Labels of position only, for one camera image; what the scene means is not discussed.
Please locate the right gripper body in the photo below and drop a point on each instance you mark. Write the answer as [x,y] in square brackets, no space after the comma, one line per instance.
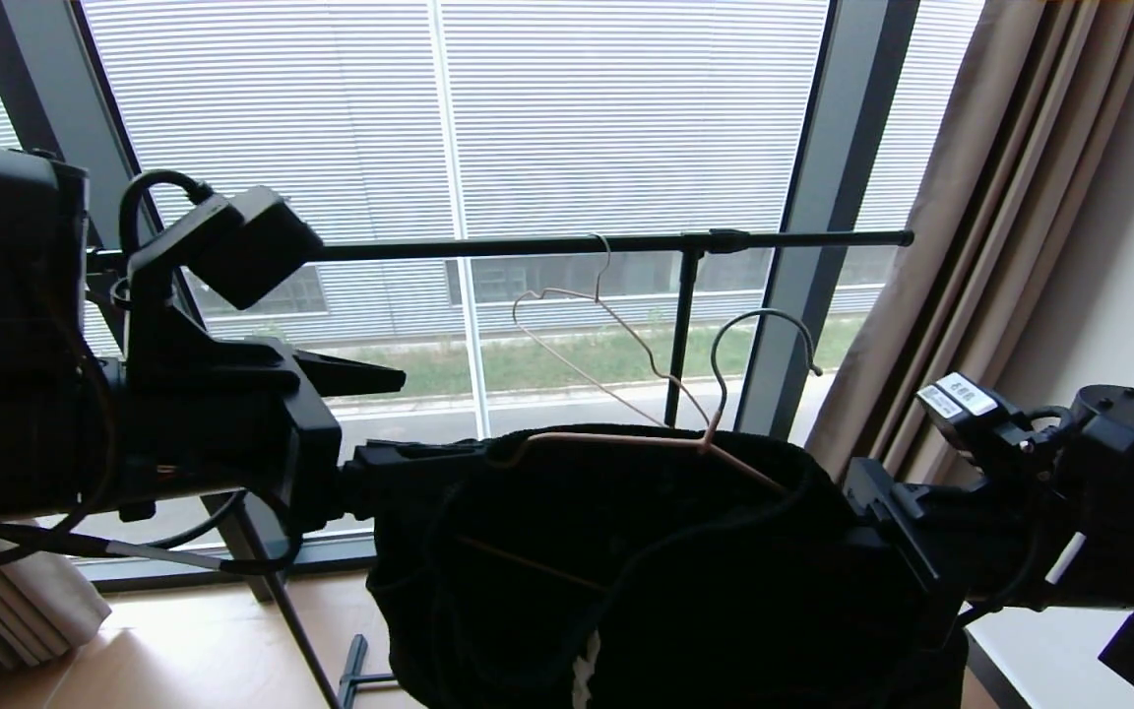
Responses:
[980,561]

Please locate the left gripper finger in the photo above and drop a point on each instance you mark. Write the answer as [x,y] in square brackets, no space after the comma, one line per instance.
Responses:
[380,458]
[350,376]

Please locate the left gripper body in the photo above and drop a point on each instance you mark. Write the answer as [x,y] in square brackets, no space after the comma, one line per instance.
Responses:
[222,433]

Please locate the pink clothes hanger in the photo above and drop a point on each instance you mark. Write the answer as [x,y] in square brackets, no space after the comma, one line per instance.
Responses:
[616,320]
[646,440]

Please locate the black garment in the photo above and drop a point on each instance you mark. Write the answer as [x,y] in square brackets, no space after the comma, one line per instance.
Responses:
[675,591]

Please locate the black clothes rack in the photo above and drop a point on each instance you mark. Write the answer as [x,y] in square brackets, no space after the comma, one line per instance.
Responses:
[528,244]

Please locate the brown curtain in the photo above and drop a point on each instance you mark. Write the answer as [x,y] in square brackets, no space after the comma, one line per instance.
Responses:
[6,601]
[971,217]

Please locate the window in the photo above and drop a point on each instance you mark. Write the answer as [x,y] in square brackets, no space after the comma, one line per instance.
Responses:
[626,118]

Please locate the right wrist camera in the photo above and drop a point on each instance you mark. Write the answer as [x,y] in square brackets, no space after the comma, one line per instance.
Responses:
[971,414]

